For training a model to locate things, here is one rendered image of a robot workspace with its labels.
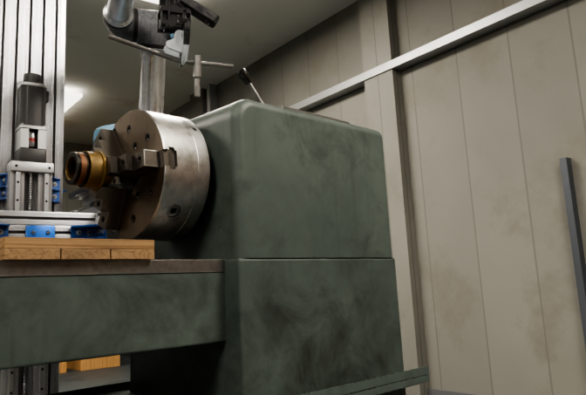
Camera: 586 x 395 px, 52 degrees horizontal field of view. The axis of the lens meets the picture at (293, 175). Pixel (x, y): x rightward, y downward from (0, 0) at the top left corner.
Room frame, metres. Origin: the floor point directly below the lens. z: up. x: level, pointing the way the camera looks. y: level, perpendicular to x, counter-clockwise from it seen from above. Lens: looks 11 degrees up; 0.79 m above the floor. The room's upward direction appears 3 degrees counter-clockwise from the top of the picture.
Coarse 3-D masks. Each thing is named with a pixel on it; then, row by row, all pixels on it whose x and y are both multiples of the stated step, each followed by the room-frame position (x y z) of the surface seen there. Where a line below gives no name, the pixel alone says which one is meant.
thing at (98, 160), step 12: (72, 156) 1.31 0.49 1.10; (84, 156) 1.31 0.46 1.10; (96, 156) 1.32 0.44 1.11; (72, 168) 1.35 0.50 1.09; (84, 168) 1.30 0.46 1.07; (96, 168) 1.32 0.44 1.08; (72, 180) 1.31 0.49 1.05; (84, 180) 1.32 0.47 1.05; (96, 180) 1.33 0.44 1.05; (108, 180) 1.36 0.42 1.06
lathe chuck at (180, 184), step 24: (120, 120) 1.45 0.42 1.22; (144, 120) 1.37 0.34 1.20; (168, 120) 1.37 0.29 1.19; (144, 144) 1.37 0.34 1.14; (168, 144) 1.32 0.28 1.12; (192, 144) 1.37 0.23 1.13; (168, 168) 1.32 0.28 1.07; (192, 168) 1.36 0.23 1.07; (144, 192) 1.37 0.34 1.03; (168, 192) 1.33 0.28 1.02; (192, 192) 1.37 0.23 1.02; (144, 216) 1.37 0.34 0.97; (168, 216) 1.37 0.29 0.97
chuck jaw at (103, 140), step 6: (102, 132) 1.43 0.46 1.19; (108, 132) 1.44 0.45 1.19; (114, 132) 1.46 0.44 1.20; (96, 138) 1.45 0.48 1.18; (102, 138) 1.43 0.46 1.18; (108, 138) 1.43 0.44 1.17; (114, 138) 1.44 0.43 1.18; (96, 144) 1.41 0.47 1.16; (102, 144) 1.40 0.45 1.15; (108, 144) 1.41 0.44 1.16; (114, 144) 1.43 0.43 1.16; (120, 144) 1.44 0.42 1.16; (96, 150) 1.37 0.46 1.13; (102, 150) 1.39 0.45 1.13; (108, 150) 1.40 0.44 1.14; (114, 150) 1.41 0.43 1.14; (120, 150) 1.43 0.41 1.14; (108, 156) 1.39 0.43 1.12
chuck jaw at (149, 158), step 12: (120, 156) 1.33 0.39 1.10; (132, 156) 1.33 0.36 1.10; (144, 156) 1.30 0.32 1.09; (156, 156) 1.32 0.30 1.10; (168, 156) 1.32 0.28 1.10; (108, 168) 1.33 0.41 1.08; (120, 168) 1.33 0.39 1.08; (132, 168) 1.32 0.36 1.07; (144, 168) 1.32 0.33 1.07; (156, 168) 1.33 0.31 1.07
